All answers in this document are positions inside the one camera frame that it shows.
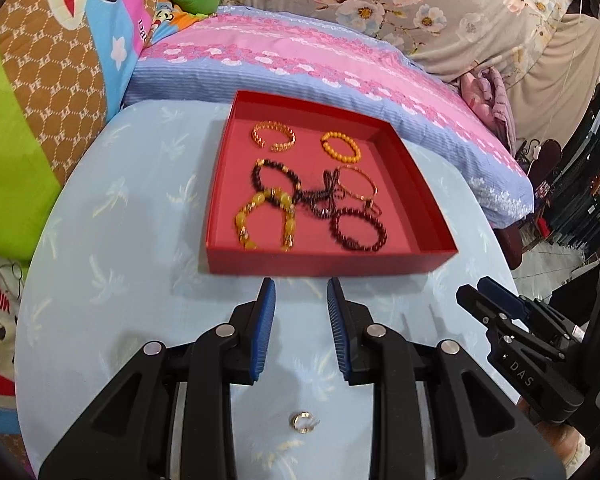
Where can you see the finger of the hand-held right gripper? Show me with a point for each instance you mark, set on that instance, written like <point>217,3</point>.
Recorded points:
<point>500,294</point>
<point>480,305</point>

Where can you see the colourful cartoon monkey blanket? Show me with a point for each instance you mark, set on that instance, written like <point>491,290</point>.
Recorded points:
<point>55,85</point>

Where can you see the dark wooden chair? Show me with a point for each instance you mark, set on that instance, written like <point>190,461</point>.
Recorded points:
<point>552,152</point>

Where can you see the mauve folded cloth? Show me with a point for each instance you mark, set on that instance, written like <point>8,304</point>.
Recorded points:
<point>490,95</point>

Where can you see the thin gold bangle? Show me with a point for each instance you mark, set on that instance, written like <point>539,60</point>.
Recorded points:
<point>376,188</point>

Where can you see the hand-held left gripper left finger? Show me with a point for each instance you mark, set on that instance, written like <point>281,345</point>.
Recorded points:
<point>262,330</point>

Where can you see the pink and blue striped pillow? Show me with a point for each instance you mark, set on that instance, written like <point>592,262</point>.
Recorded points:
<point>305,50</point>

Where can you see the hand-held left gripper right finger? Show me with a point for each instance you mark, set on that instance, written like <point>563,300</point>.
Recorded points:
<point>340,330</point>

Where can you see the red cardboard box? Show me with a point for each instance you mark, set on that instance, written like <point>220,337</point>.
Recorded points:
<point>330,262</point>

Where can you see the person's right hand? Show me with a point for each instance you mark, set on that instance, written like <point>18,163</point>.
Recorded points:
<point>560,440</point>

